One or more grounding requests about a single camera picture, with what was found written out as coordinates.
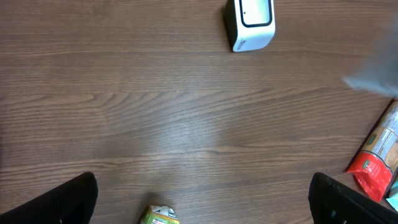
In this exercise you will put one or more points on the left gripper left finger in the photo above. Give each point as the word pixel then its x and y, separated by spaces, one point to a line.
pixel 69 203

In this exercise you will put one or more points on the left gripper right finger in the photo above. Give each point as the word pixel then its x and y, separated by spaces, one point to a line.
pixel 331 202

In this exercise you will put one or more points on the orange spaghetti packet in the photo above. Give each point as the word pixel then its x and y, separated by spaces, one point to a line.
pixel 376 163

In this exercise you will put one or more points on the teal snack packet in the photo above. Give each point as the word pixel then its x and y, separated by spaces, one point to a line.
pixel 393 196

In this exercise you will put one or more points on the green yellow snack packet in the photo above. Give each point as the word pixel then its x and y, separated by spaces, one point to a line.
pixel 159 215

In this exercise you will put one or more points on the white cream tube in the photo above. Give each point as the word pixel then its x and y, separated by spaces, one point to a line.
pixel 379 73

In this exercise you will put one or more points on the white barcode scanner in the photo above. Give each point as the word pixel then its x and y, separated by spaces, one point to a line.
pixel 250 24

